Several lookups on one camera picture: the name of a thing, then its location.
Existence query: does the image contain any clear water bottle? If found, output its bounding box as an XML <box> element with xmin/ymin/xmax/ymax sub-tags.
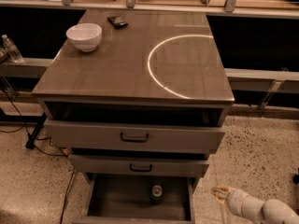
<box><xmin>2</xmin><ymin>35</ymin><xmax>24</xmax><ymax>63</ymax></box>

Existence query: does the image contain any bottom grey drawer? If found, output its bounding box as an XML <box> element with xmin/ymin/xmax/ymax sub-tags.
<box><xmin>72</xmin><ymin>175</ymin><xmax>195</xmax><ymax>224</ymax></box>

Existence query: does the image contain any grey drawer cabinet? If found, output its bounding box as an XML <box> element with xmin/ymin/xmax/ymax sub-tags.
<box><xmin>31</xmin><ymin>8</ymin><xmax>236</xmax><ymax>224</ymax></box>

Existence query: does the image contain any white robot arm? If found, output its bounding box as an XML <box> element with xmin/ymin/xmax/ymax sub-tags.
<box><xmin>211</xmin><ymin>187</ymin><xmax>299</xmax><ymax>224</ymax></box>

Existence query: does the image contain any black floor cable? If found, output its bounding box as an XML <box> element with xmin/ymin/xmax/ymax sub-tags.
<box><xmin>0</xmin><ymin>87</ymin><xmax>78</xmax><ymax>224</ymax></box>

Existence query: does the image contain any black table leg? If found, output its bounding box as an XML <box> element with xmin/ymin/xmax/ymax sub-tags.
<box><xmin>25</xmin><ymin>114</ymin><xmax>47</xmax><ymax>149</ymax></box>

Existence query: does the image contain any green soda can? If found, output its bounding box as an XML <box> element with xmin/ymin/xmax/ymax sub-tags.
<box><xmin>149</xmin><ymin>185</ymin><xmax>164</xmax><ymax>204</ymax></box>

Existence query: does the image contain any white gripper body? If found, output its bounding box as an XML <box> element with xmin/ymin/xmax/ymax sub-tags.
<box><xmin>226</xmin><ymin>189</ymin><xmax>249</xmax><ymax>217</ymax></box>

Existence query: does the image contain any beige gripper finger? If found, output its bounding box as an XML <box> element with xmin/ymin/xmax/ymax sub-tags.
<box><xmin>211</xmin><ymin>187</ymin><xmax>235</xmax><ymax>205</ymax></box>

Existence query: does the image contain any black snack packet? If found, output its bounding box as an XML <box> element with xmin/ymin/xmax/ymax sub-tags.
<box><xmin>107</xmin><ymin>16</ymin><xmax>128</xmax><ymax>29</ymax></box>

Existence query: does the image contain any top grey drawer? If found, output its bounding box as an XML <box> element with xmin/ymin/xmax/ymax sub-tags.
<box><xmin>45</xmin><ymin>120</ymin><xmax>224</xmax><ymax>153</ymax></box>

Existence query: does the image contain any middle grey drawer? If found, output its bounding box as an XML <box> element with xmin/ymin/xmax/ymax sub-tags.
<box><xmin>69</xmin><ymin>155</ymin><xmax>209</xmax><ymax>177</ymax></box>

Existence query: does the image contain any white bowl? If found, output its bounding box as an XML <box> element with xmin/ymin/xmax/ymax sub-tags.
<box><xmin>66</xmin><ymin>23</ymin><xmax>102</xmax><ymax>52</ymax></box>

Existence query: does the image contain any grey drawer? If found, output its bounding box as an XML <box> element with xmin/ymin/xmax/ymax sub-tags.
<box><xmin>72</xmin><ymin>175</ymin><xmax>195</xmax><ymax>224</ymax></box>
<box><xmin>69</xmin><ymin>155</ymin><xmax>209</xmax><ymax>177</ymax></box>
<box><xmin>45</xmin><ymin>120</ymin><xmax>224</xmax><ymax>153</ymax></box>

